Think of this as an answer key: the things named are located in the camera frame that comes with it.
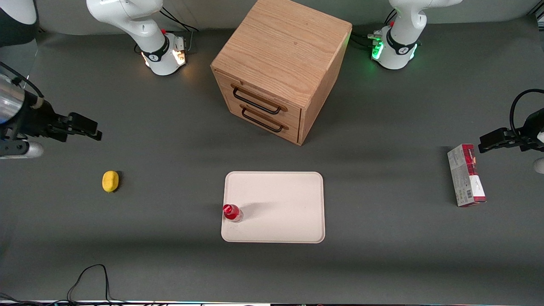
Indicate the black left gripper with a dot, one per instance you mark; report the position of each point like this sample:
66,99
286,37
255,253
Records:
532,130

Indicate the small red coke bottle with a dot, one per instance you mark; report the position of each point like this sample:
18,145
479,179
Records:
231,212

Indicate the wooden drawer cabinet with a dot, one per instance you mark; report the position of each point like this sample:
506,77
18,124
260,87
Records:
280,46

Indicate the red plaid carton box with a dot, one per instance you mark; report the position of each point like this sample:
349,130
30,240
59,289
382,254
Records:
466,178

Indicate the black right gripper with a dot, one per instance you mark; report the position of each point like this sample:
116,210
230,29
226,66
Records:
37,120

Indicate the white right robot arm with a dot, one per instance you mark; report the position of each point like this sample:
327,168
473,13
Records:
127,17

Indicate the yellow lemon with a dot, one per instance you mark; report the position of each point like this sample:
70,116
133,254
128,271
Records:
110,181

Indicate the white rectangular tray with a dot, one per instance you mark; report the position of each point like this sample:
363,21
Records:
280,199

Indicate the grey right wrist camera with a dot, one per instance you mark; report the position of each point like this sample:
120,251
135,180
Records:
25,150

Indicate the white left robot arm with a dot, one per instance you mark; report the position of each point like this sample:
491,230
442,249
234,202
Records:
401,42

